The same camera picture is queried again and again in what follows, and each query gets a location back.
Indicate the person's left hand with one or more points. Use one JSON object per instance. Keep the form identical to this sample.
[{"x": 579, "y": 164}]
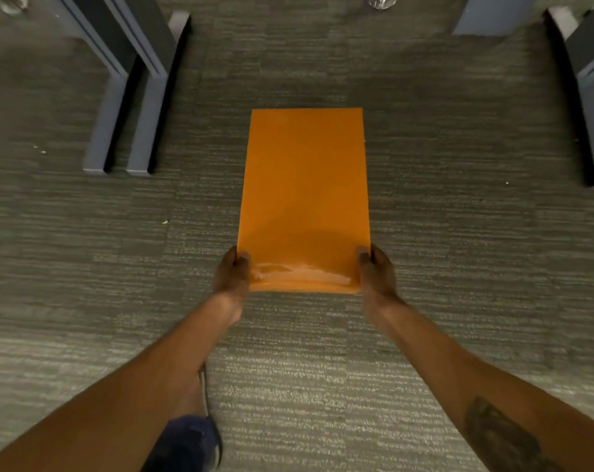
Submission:
[{"x": 230, "y": 280}]

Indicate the person's right hand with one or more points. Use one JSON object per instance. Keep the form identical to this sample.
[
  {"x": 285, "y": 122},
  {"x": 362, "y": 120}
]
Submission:
[{"x": 378, "y": 282}]

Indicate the person's right thumb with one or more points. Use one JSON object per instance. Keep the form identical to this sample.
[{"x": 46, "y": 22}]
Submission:
[{"x": 364, "y": 264}]

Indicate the person's left thumb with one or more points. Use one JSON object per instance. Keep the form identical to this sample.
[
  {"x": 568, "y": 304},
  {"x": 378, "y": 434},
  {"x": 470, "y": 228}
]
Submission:
[{"x": 241, "y": 265}]

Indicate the orange envelope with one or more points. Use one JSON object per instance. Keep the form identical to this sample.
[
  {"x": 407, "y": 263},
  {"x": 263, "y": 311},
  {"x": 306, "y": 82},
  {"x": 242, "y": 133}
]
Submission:
[{"x": 304, "y": 201}]

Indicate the person's right forearm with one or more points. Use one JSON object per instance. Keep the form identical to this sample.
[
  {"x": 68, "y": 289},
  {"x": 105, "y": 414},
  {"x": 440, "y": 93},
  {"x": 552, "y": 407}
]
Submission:
[{"x": 474, "y": 383}]

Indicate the person's left forearm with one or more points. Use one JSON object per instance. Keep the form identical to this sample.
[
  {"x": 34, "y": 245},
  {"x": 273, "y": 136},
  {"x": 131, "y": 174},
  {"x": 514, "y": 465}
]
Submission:
[{"x": 129, "y": 388}]

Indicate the person's leg in dark shorts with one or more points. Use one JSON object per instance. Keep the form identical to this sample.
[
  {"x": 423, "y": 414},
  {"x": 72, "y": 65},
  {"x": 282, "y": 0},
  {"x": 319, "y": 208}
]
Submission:
[{"x": 191, "y": 432}]

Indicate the grey desk leg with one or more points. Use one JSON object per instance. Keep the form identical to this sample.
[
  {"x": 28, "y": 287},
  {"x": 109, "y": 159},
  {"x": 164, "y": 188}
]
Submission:
[
  {"x": 151, "y": 88},
  {"x": 115, "y": 78},
  {"x": 587, "y": 78}
]

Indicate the chrome chair base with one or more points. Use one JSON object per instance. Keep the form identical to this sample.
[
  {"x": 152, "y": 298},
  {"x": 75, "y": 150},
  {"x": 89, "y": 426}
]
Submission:
[
  {"x": 12, "y": 3},
  {"x": 381, "y": 0}
]

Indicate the grey desk panel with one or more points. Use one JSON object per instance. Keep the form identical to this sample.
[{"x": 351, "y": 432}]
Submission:
[{"x": 493, "y": 12}]

